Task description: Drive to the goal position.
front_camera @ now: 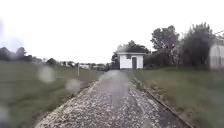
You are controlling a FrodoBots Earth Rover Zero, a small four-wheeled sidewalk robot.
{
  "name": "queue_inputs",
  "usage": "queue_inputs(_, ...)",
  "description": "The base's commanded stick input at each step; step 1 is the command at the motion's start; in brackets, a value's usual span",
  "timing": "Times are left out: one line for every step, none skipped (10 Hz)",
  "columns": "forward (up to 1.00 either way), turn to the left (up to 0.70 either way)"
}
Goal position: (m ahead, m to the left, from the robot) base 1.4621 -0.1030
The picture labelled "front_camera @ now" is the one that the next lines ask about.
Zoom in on distant tree line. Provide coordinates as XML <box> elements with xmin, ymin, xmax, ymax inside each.
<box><xmin>0</xmin><ymin>46</ymin><xmax>58</xmax><ymax>66</ymax></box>

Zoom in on grass field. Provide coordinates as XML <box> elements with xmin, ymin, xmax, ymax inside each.
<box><xmin>0</xmin><ymin>62</ymin><xmax>105</xmax><ymax>128</ymax></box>

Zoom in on grey gravel path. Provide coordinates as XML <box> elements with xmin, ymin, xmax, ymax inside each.
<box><xmin>33</xmin><ymin>69</ymin><xmax>193</xmax><ymax>128</ymax></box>

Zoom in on distant low buildings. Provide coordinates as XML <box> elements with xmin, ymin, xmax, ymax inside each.
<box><xmin>59</xmin><ymin>60</ymin><xmax>113</xmax><ymax>72</ymax></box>

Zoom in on group of dark trees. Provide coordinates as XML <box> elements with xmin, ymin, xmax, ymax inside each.
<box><xmin>110</xmin><ymin>22</ymin><xmax>217</xmax><ymax>71</ymax></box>

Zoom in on grass slope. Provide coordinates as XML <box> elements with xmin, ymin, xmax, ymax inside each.
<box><xmin>128</xmin><ymin>66</ymin><xmax>224</xmax><ymax>128</ymax></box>

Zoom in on pale long building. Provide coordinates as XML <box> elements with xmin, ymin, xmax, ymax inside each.
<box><xmin>208</xmin><ymin>35</ymin><xmax>224</xmax><ymax>70</ymax></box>

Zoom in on small white shed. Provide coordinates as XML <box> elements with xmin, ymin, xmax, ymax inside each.
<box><xmin>115</xmin><ymin>51</ymin><xmax>147</xmax><ymax>70</ymax></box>

